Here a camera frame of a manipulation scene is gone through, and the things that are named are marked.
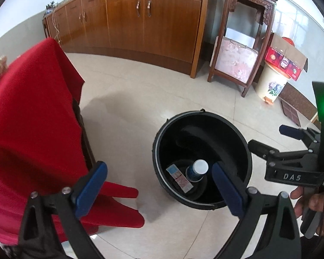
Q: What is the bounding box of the person's right hand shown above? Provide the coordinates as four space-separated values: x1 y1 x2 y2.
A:
290 186 324 236

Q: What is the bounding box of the red tablecloth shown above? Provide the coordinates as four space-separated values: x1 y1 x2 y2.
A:
0 37 146 246

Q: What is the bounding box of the dark brown floor mat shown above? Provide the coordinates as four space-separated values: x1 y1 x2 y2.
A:
279 82 317 127

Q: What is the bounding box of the white printed carton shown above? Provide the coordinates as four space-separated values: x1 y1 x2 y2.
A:
166 164 194 194

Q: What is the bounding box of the blue bottle white cap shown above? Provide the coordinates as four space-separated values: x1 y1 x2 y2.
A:
185 160 209 182

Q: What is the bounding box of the pink floral cushion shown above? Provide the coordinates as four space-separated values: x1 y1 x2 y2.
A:
215 37 258 84

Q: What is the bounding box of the open cardboard box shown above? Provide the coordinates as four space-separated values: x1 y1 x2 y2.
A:
265 33 308 81

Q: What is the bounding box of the carved dark wood stand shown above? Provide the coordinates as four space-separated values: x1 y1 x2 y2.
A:
207 0 277 97

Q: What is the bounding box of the white floral pedal bin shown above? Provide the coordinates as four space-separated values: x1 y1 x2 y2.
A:
254 62 290 105

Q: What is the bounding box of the black trash bucket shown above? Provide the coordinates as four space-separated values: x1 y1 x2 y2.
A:
152 109 252 210

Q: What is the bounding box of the long wooden sideboard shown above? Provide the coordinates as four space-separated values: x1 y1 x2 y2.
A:
43 0 208 77

